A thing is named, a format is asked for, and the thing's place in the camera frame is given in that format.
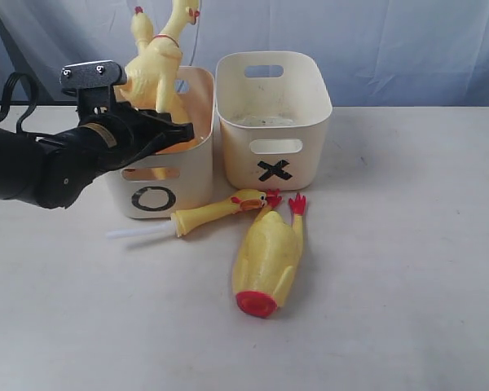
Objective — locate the broken chicken head with squeaker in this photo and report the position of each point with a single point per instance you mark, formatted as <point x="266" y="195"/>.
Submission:
<point x="183" y="221"/>

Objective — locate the cream bin marked O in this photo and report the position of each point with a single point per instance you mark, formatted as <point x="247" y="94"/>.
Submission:
<point x="180" y="177"/>

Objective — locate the whole rubber chicken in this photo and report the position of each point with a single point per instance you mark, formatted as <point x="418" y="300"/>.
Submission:
<point x="140" y="32"/>
<point x="155" y="73"/>

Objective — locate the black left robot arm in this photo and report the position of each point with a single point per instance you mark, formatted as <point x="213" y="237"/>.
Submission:
<point x="50" y="171"/>

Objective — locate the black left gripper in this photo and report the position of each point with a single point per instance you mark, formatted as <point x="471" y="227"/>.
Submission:
<point x="114" y="142"/>

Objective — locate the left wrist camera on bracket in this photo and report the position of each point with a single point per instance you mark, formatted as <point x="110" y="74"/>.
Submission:
<point x="92" y="84"/>

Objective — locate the cream bin marked X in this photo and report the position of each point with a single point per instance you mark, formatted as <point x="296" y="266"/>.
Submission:
<point x="274" y="111"/>

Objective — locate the headless rubber chicken body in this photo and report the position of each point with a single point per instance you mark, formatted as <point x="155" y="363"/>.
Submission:
<point x="268" y="258"/>

